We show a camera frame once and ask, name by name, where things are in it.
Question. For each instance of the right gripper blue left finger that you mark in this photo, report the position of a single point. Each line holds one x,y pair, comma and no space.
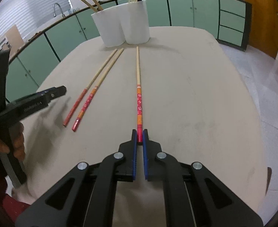
134,152

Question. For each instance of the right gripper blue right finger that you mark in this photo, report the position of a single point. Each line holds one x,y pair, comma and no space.
145,152

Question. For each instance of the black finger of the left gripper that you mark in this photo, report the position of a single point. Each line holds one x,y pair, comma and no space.
53,93

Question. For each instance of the red patterned bamboo chopstick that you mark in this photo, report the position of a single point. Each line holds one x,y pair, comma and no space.
81,96

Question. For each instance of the green lower kitchen cabinets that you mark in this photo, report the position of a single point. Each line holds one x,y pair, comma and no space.
229,21

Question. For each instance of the person's left hand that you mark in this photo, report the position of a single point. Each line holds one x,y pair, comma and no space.
17,138

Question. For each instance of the cardboard box with picture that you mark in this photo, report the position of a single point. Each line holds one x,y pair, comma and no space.
12,41

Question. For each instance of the white window blinds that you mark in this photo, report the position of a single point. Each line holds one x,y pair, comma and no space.
28,15

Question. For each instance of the white double utensil holder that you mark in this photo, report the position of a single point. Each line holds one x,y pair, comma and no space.
124,23

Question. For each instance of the black cabinet at right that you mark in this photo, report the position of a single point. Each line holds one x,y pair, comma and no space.
269,176

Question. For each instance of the wooden door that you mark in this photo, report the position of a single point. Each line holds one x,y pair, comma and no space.
264,26

